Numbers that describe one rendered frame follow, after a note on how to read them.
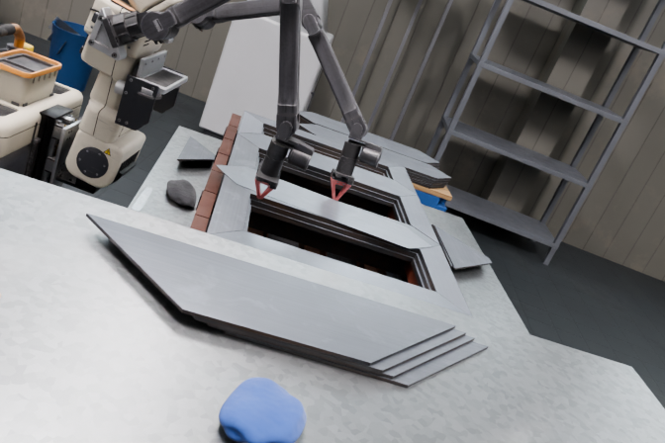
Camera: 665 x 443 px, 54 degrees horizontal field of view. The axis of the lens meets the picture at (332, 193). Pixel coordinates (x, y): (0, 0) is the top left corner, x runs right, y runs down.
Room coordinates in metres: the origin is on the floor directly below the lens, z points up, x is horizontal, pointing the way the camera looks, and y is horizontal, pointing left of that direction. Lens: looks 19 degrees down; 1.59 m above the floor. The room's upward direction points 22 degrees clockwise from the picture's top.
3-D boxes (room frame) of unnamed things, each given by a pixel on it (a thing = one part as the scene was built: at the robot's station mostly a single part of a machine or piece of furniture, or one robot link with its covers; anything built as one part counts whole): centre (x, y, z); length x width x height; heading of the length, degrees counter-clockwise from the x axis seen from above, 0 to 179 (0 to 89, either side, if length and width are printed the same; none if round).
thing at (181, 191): (2.00, 0.47, 0.70); 0.20 x 0.10 x 0.03; 23
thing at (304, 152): (1.78, 0.15, 1.07); 0.12 x 0.09 x 0.12; 91
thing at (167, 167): (2.05, 0.51, 0.67); 1.30 x 0.20 x 0.03; 11
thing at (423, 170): (2.99, -0.09, 0.82); 0.80 x 0.40 x 0.06; 101
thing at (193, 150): (2.40, 0.55, 0.70); 0.39 x 0.12 x 0.04; 11
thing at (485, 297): (2.15, -0.56, 0.74); 1.20 x 0.26 x 0.03; 11
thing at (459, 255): (2.29, -0.53, 0.77); 0.45 x 0.20 x 0.04; 11
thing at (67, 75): (4.54, 2.17, 0.23); 0.40 x 0.36 x 0.46; 88
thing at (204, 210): (1.87, 0.36, 0.80); 1.62 x 0.04 x 0.06; 11
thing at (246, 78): (4.94, 0.78, 0.72); 0.73 x 0.62 x 1.43; 93
